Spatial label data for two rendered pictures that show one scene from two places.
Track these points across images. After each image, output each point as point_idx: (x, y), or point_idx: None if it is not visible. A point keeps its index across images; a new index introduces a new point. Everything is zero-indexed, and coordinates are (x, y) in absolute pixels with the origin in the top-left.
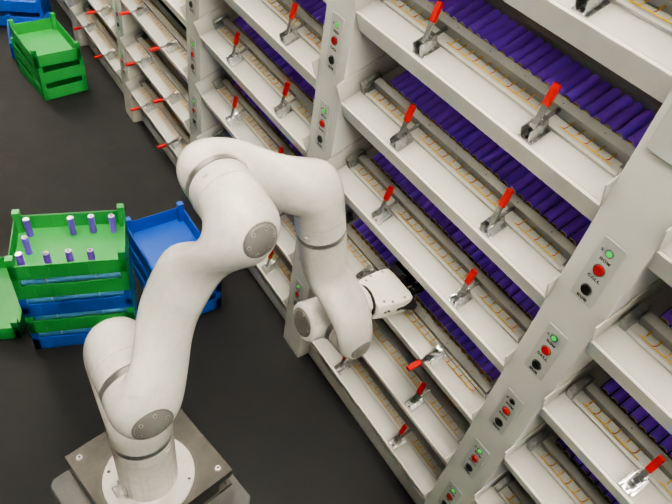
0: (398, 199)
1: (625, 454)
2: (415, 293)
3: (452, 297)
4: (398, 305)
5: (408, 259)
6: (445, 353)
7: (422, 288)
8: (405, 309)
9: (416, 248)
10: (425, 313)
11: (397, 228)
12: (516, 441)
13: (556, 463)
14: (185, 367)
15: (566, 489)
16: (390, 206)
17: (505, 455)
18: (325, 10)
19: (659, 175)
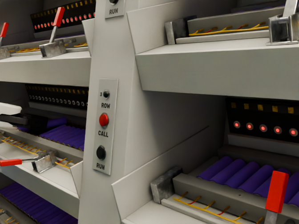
0: (18, 45)
1: (263, 31)
2: (33, 124)
3: (43, 49)
4: (1, 108)
5: (12, 60)
6: (58, 161)
7: (42, 121)
8: (13, 122)
9: (24, 57)
10: (42, 138)
11: (12, 58)
12: (126, 163)
13: (199, 198)
14: None
15: (222, 222)
16: (9, 49)
17: (115, 198)
18: None
19: None
